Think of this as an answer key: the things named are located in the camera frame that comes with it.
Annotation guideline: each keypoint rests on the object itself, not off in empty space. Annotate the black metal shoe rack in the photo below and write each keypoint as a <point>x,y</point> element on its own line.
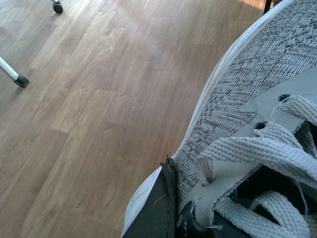
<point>269,4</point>

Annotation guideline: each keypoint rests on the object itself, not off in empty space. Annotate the white chair with casters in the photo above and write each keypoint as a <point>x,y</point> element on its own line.
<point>17,78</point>

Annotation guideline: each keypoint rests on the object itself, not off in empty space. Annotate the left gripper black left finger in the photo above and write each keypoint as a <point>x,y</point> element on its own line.
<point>151,211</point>

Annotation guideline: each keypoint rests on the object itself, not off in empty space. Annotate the grey knit sneaker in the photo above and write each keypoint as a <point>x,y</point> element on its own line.
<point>250,151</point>

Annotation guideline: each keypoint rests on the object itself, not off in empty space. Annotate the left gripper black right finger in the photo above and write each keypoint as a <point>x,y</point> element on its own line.
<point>188,227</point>

